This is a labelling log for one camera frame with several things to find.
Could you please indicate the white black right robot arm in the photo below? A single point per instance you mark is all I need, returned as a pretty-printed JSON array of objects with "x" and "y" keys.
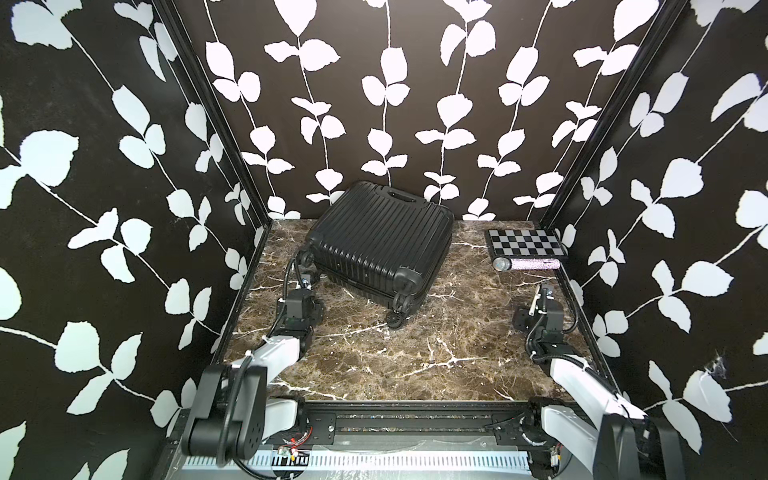
[{"x": 616, "y": 439}]

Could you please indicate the black corner frame post right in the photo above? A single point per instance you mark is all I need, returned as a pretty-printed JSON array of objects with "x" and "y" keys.
[{"x": 662, "y": 24}]

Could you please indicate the white slotted cable duct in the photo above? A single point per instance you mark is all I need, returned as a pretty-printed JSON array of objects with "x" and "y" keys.
[{"x": 505, "y": 462}]

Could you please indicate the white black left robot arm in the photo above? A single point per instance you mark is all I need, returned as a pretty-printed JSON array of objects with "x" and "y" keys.
[{"x": 231, "y": 414}]

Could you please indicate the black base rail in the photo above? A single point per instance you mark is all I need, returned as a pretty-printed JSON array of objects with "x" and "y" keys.
[{"x": 508, "y": 423}]

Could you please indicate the black hard-shell suitcase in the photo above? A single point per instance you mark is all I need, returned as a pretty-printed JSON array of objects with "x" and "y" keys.
[{"x": 383, "y": 244}]

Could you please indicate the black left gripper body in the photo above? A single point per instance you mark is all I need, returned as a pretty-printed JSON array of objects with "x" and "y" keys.
[{"x": 316, "y": 313}]

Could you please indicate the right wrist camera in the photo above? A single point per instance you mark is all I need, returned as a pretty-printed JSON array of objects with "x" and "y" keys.
[{"x": 542, "y": 296}]

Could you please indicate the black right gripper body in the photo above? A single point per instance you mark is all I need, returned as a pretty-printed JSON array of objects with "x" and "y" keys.
[{"x": 526, "y": 321}]

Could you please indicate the black white checkerboard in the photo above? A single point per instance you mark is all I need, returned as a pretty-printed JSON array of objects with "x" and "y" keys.
[{"x": 523, "y": 243}]

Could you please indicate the black corner frame post left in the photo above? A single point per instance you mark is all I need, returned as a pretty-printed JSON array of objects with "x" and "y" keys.
[{"x": 170, "y": 16}]

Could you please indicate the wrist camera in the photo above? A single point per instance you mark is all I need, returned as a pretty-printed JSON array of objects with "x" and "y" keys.
[
  {"x": 307, "y": 278},
  {"x": 542, "y": 296}
]

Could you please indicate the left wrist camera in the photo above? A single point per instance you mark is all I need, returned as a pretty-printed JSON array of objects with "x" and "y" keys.
[{"x": 307, "y": 278}]

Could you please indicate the purple glitter cylinder bottle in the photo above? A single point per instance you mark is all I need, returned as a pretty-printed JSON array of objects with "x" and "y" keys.
[{"x": 502, "y": 264}]

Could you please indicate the black corner frame post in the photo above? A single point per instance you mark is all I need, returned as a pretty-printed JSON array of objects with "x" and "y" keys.
[
  {"x": 662, "y": 24},
  {"x": 170, "y": 16}
]

